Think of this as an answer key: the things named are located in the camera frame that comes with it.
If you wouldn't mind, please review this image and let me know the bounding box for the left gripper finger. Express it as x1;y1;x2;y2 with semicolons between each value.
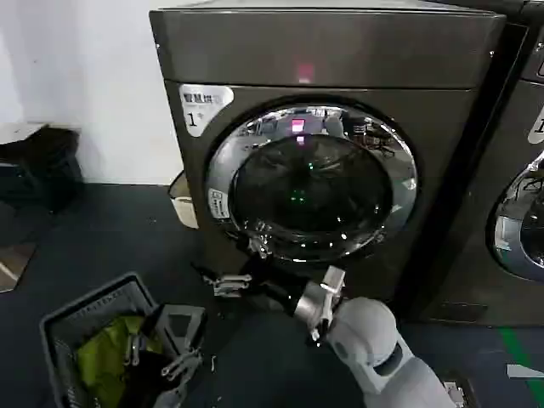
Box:
126;329;144;367
160;346;203;381

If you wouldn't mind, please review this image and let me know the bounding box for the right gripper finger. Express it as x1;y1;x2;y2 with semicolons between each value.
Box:
237;218;275;261
190;262;254;298

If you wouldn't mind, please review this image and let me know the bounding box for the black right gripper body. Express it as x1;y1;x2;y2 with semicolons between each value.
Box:
242;257;314;318

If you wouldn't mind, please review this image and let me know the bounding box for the round glass dryer door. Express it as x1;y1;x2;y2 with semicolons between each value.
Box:
203;95;420;273

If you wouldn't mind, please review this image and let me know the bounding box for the yellow-green garment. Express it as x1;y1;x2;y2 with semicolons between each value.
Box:
76;314;165;400

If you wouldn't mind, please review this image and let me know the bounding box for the black garment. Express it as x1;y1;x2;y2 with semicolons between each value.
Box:
118;348;184;408

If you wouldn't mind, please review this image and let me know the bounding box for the small white door label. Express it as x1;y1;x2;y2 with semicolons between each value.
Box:
207;186;233;223

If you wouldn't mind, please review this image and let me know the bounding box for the grey plastic laundry basket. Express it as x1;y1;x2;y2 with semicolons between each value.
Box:
38;271;209;408

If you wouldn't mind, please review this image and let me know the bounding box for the white bucket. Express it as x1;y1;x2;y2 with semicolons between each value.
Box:
167;168;201;230

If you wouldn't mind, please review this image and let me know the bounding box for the white number sticker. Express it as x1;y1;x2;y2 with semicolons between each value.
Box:
178;83;235;138

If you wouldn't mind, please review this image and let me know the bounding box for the black storage crate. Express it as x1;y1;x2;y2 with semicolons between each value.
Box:
0;126;84;213

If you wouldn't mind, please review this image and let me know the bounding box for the grey dryer with number sticker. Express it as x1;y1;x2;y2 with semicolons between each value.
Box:
148;0;530;328

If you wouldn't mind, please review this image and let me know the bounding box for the green floor tape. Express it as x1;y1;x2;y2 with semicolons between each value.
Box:
499;326;537;383

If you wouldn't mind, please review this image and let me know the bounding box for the round glass door chrome rim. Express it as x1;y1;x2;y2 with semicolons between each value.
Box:
486;150;544;281

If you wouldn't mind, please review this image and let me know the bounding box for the white sticker partly cut off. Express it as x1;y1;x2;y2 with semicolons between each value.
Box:
526;104;544;145

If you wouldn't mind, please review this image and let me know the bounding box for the grey dryer at frame edge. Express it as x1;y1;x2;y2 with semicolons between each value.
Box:
475;0;544;328

